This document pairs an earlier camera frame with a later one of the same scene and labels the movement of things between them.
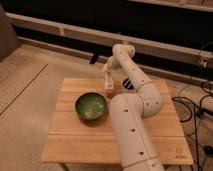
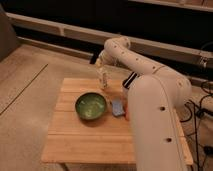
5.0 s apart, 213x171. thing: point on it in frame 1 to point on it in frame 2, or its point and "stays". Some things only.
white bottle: [109, 82] to [103, 77]
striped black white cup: [128, 84] stays
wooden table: [76, 139] stays
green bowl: [91, 106] stays
